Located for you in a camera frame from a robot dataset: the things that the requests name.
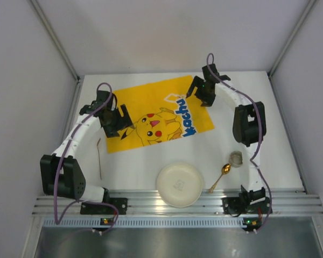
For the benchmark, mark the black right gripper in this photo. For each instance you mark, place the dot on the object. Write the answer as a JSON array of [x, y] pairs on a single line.
[[202, 91]]

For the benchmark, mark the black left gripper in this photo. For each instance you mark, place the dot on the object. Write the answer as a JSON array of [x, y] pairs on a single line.
[[118, 121]]

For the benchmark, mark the thin brown fork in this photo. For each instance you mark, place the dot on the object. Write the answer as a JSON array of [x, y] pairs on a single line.
[[98, 145]]

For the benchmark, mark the yellow Pikachu cloth placemat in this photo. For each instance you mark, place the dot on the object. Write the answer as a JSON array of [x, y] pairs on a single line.
[[160, 112]]

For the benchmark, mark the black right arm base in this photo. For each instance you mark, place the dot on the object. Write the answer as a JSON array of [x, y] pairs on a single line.
[[247, 202]]

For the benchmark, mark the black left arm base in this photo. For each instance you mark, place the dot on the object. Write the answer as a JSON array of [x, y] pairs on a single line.
[[115, 206]]

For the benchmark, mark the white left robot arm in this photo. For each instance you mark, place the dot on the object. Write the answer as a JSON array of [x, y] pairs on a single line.
[[74, 170]]

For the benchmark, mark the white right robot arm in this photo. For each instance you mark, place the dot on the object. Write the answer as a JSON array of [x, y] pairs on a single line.
[[249, 123]]

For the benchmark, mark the speckled ceramic cup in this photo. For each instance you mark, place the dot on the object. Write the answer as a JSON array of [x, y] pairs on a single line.
[[236, 159]]

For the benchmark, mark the gold spoon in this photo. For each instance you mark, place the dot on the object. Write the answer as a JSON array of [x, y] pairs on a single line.
[[224, 170]]

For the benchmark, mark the cream round plate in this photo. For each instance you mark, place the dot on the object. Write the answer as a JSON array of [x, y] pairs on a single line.
[[179, 184]]

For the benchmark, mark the aluminium mounting rail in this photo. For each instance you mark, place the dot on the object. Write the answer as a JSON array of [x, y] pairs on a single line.
[[284, 203]]

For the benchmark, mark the perforated cable tray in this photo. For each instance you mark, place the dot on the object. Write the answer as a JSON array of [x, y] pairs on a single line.
[[155, 222]]

